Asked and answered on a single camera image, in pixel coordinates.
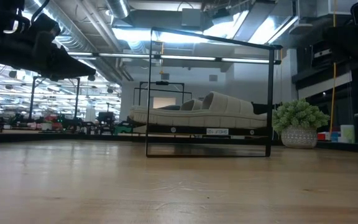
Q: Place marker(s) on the yellow pole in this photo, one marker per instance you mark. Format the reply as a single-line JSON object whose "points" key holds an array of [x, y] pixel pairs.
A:
{"points": [[333, 93]]}

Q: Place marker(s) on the round green potted plant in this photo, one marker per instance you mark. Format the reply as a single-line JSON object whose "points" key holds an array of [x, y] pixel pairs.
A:
{"points": [[298, 115]]}

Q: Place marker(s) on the black slide sandal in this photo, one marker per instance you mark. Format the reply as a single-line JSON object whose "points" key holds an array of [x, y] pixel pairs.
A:
{"points": [[169, 108]]}

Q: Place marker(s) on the black background cabinet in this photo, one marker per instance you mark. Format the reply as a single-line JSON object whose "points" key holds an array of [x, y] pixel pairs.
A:
{"points": [[261, 108]]}

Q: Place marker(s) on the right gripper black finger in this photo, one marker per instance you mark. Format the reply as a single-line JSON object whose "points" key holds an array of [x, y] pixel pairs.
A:
{"points": [[342, 34], [345, 51]]}

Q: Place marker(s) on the small red box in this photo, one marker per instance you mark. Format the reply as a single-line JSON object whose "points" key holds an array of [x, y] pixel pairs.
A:
{"points": [[321, 136]]}

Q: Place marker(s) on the wooden shelf with black frame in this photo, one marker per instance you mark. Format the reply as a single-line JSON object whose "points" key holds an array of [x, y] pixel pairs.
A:
{"points": [[185, 130]]}

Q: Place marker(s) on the white green cylinder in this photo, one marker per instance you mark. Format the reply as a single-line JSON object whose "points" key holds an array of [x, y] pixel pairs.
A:
{"points": [[347, 133]]}

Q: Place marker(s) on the grey slide sandal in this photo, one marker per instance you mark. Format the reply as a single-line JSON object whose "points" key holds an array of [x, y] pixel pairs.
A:
{"points": [[191, 105], [197, 119]]}

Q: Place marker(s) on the small blue box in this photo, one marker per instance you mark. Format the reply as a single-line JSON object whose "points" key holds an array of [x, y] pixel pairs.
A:
{"points": [[335, 137]]}

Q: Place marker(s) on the black gantry frame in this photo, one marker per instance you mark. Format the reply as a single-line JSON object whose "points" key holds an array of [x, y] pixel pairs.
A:
{"points": [[162, 83], [77, 99]]}

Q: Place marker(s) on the long ceiling light bar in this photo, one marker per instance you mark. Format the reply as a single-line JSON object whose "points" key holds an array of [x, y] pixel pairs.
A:
{"points": [[244, 60]]}

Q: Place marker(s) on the grey ceiling box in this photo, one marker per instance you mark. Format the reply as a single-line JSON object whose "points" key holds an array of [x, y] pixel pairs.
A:
{"points": [[191, 17]]}

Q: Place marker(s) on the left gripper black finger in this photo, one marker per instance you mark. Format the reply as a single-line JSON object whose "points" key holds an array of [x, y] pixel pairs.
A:
{"points": [[70, 74], [64, 60]]}

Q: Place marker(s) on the black aluminium table frame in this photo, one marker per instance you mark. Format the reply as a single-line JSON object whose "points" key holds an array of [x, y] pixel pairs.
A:
{"points": [[73, 137]]}

